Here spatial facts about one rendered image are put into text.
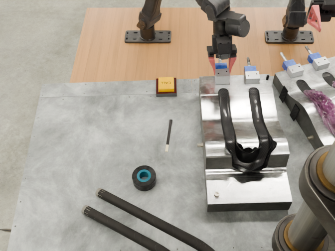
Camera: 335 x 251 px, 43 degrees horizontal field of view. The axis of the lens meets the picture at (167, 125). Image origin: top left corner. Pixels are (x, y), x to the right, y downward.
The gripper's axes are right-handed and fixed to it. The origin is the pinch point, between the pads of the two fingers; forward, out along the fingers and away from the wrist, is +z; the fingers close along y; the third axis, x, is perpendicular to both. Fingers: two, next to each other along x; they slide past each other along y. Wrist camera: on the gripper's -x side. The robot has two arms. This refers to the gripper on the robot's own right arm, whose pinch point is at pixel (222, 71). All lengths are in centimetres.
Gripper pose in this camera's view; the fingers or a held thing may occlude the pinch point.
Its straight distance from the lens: 155.5
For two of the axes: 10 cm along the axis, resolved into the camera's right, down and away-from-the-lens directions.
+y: 10.0, -0.6, -0.5
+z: 0.8, 8.7, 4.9
